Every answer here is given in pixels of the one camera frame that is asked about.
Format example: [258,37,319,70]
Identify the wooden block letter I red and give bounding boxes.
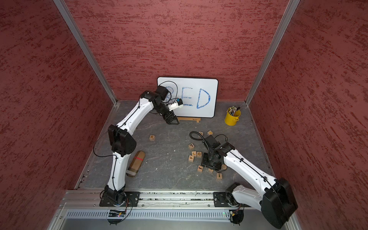
[197,165,203,173]

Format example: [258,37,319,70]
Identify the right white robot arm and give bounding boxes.
[202,142,298,229]

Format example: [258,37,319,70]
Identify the aluminium front rail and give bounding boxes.
[58,189,292,210]

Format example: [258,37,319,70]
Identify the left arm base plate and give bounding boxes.
[99,192,140,208]

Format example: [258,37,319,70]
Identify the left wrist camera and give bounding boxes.
[167,98,184,111]

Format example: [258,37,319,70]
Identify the wooden board stand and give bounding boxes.
[178,117,201,123]

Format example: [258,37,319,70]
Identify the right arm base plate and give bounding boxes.
[213,192,230,208]

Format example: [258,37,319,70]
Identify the wooden block letter L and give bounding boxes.
[188,143,195,150]

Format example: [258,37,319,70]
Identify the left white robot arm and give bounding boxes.
[102,86,184,207]

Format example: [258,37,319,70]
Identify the brown plaid pencil case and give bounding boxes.
[126,150,146,177]

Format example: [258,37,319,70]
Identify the pens in cup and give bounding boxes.
[228,106,240,117]

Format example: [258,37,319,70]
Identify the yellow pen cup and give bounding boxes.
[224,110,241,126]

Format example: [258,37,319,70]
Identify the white dry-erase board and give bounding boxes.
[157,77,219,118]

